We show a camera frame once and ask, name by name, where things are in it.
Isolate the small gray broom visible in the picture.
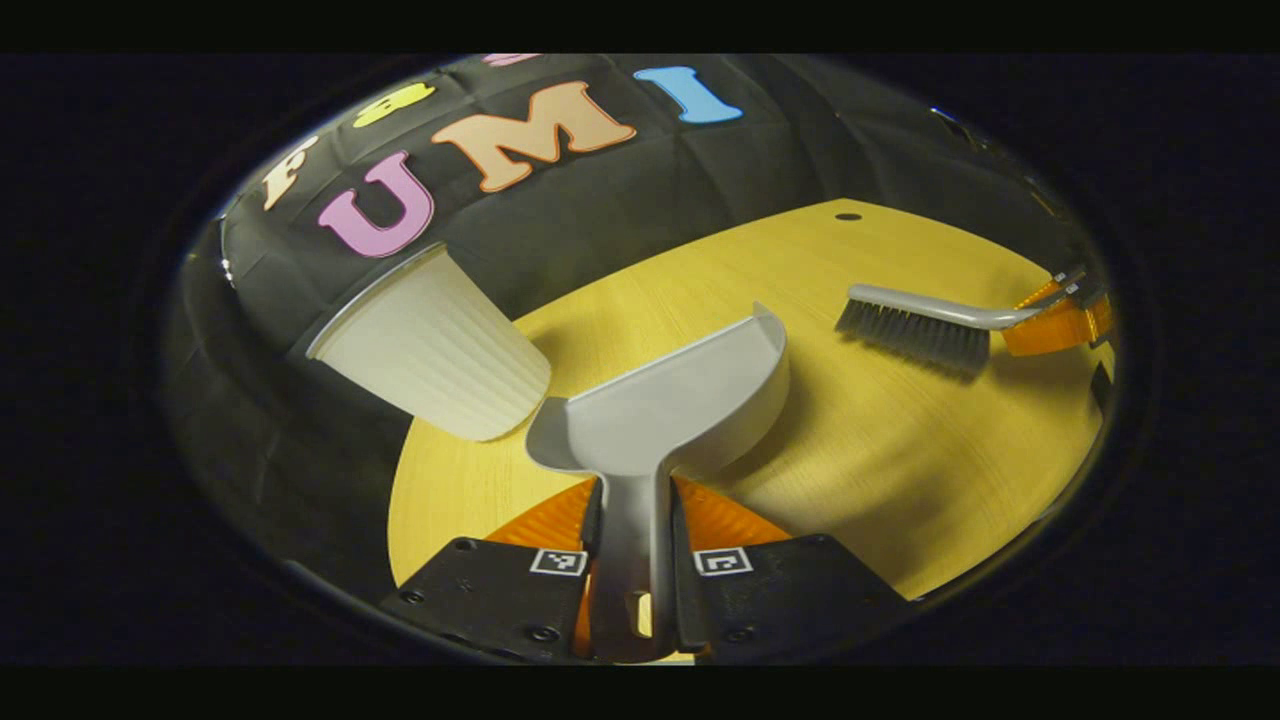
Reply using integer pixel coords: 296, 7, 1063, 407
835, 268, 1086, 376

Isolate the white ribbed garbage bin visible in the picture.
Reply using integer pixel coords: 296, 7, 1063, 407
306, 242, 553, 443

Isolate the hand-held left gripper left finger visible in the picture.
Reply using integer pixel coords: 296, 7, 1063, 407
380, 476, 607, 663

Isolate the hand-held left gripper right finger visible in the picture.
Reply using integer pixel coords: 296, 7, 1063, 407
668, 476, 911, 651

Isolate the gray plastic dustpan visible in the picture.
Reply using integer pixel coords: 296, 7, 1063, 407
525, 303, 791, 663

